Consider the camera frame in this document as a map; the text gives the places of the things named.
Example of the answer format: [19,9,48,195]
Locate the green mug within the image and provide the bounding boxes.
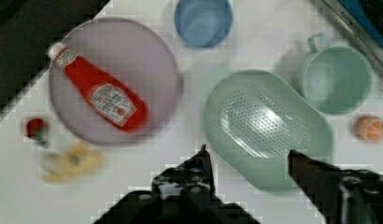
[296,33,372,115]

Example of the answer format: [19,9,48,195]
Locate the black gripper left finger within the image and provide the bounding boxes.
[151,144,215,201]

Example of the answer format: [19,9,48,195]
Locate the red ketchup bottle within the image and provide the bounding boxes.
[48,42,149,133]

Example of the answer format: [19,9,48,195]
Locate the red toy strawberry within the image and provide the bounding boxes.
[25,118,48,146]

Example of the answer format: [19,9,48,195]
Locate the orange toy fruit half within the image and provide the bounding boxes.
[352,115,383,143]

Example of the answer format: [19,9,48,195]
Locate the blue cup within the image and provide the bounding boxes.
[174,0,234,49]

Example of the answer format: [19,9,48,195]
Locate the yellow toy banana peel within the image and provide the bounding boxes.
[42,142,104,183]

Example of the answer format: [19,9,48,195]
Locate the green plastic strainer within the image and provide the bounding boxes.
[203,70,333,192]

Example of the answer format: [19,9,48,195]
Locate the silver toaster oven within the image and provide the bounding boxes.
[309,0,383,75]

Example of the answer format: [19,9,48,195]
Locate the purple plate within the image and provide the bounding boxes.
[49,18,181,146]

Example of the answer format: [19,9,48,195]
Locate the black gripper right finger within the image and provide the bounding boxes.
[288,149,383,224]

